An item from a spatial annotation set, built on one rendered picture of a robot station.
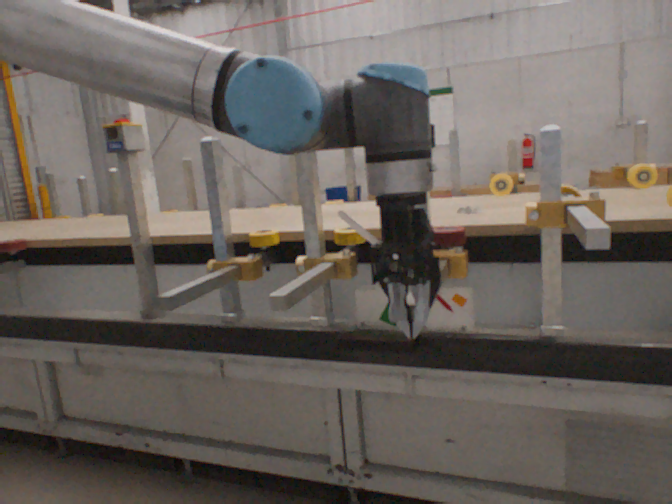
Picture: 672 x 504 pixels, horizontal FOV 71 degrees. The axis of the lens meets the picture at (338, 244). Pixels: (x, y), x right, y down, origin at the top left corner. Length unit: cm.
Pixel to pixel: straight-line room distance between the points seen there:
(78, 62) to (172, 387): 138
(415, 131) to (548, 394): 69
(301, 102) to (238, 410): 134
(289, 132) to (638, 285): 96
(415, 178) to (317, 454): 118
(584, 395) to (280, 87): 88
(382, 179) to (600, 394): 70
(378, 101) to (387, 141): 5
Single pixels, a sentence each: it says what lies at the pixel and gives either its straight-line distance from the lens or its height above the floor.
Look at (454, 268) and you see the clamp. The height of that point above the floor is 84.
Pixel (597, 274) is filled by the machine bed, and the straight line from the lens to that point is 124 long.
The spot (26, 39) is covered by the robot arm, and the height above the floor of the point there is 123.
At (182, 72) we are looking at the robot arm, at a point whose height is 118.
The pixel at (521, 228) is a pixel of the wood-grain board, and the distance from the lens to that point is 118.
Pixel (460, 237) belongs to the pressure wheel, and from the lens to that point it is 108.
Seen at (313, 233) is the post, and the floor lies 92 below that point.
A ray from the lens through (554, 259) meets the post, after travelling 100.
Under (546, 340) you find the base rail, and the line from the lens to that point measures 103.
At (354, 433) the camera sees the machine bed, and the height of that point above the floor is 29.
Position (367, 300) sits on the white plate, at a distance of 106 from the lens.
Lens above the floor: 108
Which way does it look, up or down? 10 degrees down
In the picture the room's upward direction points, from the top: 5 degrees counter-clockwise
